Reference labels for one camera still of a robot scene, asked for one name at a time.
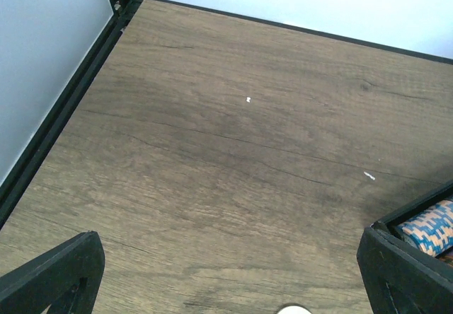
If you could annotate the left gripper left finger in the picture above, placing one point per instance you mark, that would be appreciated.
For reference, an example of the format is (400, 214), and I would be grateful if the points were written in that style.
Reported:
(65, 279)

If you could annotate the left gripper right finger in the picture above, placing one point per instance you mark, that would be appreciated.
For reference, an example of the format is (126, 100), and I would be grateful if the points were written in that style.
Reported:
(401, 279)

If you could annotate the black poker set case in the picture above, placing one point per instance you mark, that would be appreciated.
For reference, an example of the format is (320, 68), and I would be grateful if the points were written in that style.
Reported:
(388, 222)

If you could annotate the upper chip row in case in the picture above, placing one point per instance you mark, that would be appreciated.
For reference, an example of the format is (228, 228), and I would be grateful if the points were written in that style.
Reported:
(430, 231)

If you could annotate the white dealer button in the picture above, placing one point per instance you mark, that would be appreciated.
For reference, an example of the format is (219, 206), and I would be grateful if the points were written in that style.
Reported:
(292, 308)

